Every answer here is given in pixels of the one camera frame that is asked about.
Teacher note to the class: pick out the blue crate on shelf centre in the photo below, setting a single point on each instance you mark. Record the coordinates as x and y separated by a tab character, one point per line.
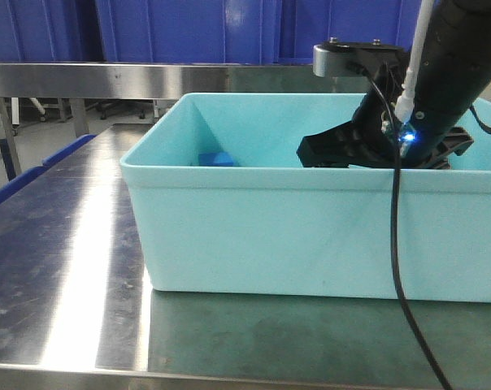
245	32

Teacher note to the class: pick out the blue crate on shelf left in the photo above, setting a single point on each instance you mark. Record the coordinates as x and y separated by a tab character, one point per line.
49	32

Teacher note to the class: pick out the stainless steel shelf rail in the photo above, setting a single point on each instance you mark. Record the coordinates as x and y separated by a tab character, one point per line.
157	81

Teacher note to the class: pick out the blue crate on shelf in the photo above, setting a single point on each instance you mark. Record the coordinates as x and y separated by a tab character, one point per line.
245	32
49	32

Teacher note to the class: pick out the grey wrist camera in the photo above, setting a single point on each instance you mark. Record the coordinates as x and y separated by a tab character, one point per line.
334	58

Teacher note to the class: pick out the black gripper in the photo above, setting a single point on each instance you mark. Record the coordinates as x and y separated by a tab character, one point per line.
376	138

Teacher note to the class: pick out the small blue cube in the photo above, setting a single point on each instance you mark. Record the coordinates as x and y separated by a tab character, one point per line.
216	159

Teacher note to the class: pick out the light cyan plastic tub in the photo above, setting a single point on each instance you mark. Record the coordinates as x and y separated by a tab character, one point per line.
272	226

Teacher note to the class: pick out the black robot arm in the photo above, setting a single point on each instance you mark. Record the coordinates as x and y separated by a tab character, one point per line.
410	114

